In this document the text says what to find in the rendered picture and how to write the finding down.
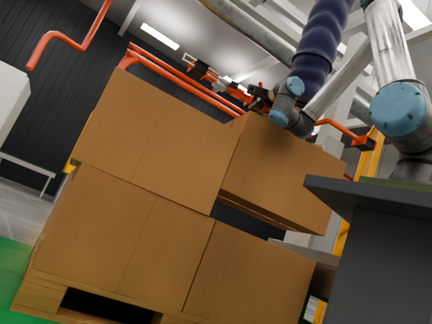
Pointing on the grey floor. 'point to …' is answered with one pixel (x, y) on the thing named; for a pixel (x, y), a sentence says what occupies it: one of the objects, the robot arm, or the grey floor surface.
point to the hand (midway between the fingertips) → (250, 101)
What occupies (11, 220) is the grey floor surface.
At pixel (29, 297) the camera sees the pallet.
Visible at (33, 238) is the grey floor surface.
